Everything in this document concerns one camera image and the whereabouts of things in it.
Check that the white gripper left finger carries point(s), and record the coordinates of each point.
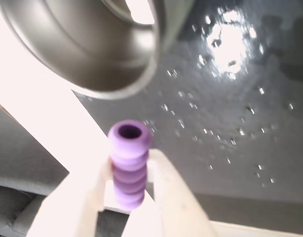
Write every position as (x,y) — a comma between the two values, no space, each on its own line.
(74,202)

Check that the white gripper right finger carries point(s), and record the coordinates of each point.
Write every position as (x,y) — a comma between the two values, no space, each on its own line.
(171,202)

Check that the purple ribbed pen grip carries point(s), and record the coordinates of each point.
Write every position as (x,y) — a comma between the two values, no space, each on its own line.
(129,168)

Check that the grey upholstered furniture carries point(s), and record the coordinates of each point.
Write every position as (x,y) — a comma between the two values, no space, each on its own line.
(10,209)

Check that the black glossy table mat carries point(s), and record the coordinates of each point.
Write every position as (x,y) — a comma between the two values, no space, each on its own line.
(215,153)

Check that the sage green steel-lined mug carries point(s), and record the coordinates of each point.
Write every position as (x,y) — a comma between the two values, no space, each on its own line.
(79,49)

